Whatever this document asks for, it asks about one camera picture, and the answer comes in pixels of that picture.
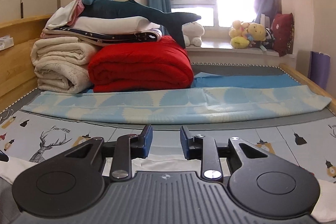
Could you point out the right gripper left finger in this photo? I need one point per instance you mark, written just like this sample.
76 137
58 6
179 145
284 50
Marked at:
127 148

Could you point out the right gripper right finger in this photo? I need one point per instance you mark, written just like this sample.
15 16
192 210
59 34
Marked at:
203 148

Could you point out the white t-shirt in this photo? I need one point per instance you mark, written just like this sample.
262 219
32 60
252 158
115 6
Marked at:
324 210

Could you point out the light blue patterned mat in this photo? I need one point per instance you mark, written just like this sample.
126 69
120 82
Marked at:
181 106

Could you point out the blue bed sheet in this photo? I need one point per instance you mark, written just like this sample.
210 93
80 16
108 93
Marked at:
206 80

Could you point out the red folded blanket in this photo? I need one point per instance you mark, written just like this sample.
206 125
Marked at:
158 65

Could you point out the cream folded blanket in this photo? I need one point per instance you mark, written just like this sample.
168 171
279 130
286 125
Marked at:
61 64

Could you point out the deer print bed sheet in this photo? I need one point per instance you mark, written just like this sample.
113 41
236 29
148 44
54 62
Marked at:
310 145

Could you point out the white plush toy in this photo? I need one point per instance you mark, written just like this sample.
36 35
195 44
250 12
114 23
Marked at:
192 33

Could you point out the yellow plush toys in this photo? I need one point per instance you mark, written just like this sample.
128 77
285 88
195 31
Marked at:
243 34

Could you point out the white folded pillow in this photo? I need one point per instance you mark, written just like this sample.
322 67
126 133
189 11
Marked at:
101 26

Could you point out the dark blue shark plush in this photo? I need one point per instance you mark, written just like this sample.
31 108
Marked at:
110 9

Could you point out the dark red cushion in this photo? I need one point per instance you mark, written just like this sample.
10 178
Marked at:
283 31

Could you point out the pink folded cloth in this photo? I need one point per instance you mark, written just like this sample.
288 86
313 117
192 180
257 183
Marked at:
79 8

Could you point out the wooden bed frame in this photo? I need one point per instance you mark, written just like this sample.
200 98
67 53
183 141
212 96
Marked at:
17 72

